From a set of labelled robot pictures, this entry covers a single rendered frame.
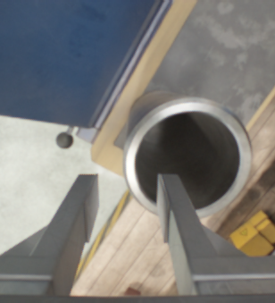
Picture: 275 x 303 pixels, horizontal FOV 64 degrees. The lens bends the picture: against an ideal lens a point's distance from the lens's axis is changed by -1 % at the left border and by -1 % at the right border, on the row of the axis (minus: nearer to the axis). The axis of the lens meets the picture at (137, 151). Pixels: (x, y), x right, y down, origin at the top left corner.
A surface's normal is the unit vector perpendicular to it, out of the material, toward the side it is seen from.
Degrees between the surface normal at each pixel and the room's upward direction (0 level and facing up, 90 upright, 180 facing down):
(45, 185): 0
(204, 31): 0
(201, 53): 0
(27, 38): 59
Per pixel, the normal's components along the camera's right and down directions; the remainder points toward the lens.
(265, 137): 0.02, 0.29
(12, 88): 0.74, 0.57
